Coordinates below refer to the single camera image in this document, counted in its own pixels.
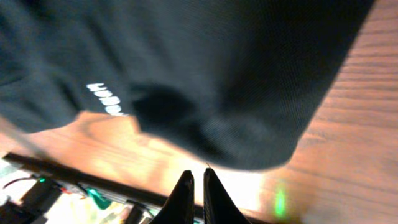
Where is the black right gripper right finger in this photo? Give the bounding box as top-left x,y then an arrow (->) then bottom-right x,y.
203,168 -> 251,224

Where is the plain black t-shirt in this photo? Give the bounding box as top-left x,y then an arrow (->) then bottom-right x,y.
1,0 -> 373,170

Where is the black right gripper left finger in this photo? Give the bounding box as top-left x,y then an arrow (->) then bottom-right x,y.
150,170 -> 195,224

